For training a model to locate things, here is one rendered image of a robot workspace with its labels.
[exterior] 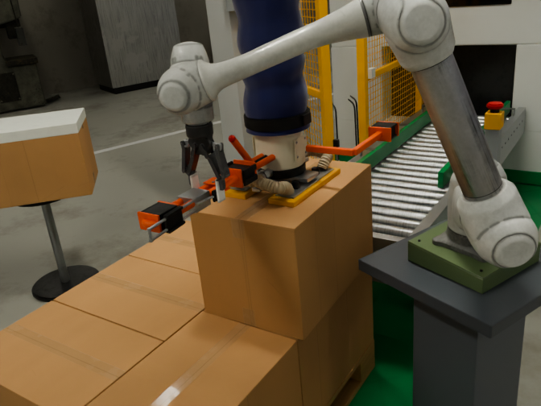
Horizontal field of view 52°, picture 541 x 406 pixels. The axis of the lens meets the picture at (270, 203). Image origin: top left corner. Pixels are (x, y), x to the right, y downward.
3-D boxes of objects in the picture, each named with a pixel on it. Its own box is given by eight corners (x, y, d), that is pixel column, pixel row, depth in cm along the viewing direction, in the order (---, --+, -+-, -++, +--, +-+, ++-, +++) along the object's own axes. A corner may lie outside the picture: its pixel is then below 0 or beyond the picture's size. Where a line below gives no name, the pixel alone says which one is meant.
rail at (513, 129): (516, 132, 404) (518, 106, 396) (524, 133, 401) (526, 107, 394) (403, 283, 229) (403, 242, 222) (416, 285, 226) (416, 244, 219)
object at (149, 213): (162, 217, 152) (158, 200, 150) (182, 221, 148) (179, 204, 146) (140, 229, 146) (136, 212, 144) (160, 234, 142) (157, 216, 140)
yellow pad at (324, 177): (316, 170, 207) (315, 157, 205) (340, 172, 202) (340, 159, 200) (267, 204, 181) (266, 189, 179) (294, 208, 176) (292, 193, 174)
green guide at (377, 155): (432, 108, 431) (433, 97, 428) (446, 109, 425) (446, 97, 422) (342, 176, 310) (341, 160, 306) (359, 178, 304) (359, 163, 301)
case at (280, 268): (287, 241, 243) (280, 155, 228) (373, 257, 223) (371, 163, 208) (204, 312, 197) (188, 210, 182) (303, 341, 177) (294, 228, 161)
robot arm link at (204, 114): (193, 97, 155) (196, 118, 157) (171, 104, 148) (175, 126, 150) (219, 98, 150) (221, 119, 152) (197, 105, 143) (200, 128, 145)
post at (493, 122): (476, 303, 281) (488, 109, 242) (490, 306, 277) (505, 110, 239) (472, 309, 275) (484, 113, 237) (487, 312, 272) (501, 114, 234)
